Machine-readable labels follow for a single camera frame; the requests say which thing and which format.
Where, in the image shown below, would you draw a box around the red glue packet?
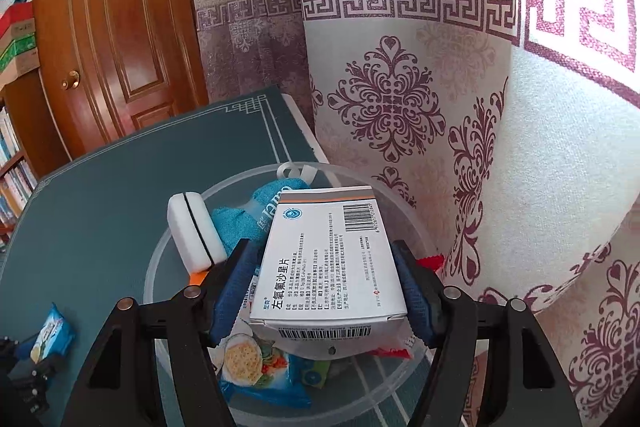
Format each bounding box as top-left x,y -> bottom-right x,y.
375,253 -> 444,360

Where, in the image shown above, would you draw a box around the rows of books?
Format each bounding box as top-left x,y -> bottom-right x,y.
0,107 -> 38,243

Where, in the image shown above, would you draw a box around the purple patterned curtain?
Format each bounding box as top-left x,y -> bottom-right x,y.
290,0 -> 640,427
186,0 -> 316,132

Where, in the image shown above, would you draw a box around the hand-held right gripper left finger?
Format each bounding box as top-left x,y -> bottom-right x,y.
59,238 -> 257,427

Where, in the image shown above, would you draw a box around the blue cracker packet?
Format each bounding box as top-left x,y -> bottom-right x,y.
210,332 -> 312,410

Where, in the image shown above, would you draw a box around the wooden door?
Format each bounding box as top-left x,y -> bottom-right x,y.
32,0 -> 208,160

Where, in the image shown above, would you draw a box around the brown cardboard box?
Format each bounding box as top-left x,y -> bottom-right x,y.
0,24 -> 38,54

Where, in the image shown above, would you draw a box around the blue cloth packet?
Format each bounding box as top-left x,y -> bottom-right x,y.
210,164 -> 311,258

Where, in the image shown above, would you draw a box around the green block with blue dots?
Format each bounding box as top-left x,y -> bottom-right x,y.
300,357 -> 343,389

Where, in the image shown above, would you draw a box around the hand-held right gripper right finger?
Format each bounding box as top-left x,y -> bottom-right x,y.
391,240 -> 572,427

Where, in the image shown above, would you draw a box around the white medicine box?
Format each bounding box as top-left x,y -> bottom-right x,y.
248,186 -> 409,327

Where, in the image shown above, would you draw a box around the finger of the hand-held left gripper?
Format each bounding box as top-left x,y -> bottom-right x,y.
27,353 -> 67,385

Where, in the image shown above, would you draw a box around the wooden bookshelf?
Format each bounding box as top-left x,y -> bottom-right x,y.
0,69 -> 56,253

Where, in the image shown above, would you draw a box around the small blue snack packet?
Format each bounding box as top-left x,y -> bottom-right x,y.
29,303 -> 77,364

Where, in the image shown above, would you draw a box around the clear plastic bowl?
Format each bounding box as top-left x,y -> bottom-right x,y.
142,162 -> 468,427

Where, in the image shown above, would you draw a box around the white sponge with black line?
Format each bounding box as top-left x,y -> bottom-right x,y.
166,192 -> 228,276

